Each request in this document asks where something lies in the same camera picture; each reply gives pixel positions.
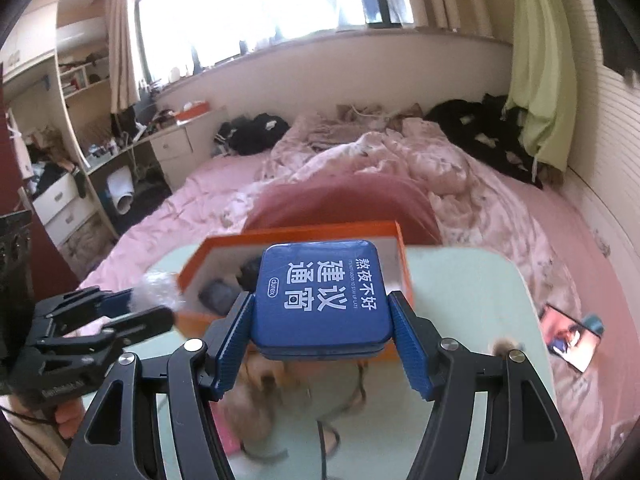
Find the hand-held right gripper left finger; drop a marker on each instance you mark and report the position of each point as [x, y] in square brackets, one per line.
[235, 345]

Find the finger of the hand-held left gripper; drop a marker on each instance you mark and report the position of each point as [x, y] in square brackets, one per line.
[112, 300]
[145, 322]

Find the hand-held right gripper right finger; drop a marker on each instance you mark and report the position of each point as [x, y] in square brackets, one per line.
[410, 350]

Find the round silver foil packet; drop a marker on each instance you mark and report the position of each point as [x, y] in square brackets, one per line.
[157, 290]

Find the blue metal tin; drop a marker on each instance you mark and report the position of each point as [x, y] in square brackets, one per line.
[320, 300]

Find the orange cardboard box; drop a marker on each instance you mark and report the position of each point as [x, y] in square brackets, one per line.
[300, 232]

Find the green cartoon desktop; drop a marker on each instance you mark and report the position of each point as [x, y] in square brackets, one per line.
[475, 300]

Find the person's left hand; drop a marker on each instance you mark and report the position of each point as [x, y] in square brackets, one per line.
[67, 417]

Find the small plush toy figure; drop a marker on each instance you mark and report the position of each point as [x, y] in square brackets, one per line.
[260, 372]

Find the black small packet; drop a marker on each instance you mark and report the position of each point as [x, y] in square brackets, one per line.
[248, 272]

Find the white desk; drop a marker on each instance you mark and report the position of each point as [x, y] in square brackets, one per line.
[65, 200]

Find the white paper roll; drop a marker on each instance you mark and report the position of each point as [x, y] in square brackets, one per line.
[121, 190]

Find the pink bed sheet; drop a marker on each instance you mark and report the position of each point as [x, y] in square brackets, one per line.
[200, 195]

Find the smartphone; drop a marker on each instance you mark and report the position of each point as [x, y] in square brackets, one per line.
[570, 337]

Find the white nightstand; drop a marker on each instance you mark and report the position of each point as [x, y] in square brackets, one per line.
[180, 150]

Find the pink crumpled quilt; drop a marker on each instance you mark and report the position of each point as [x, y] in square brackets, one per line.
[380, 160]

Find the orange tray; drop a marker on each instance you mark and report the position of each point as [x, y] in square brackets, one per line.
[190, 111]

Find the black clothes pile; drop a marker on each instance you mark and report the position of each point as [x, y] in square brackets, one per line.
[475, 130]
[255, 132]

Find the white louvered door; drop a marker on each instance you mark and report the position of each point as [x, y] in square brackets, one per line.
[610, 160]

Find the green hanging cloth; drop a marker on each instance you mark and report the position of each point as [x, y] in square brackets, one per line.
[540, 60]

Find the window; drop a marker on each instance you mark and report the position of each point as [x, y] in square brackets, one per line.
[250, 5]

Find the white wall shelf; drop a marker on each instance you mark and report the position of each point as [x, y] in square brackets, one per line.
[75, 80]

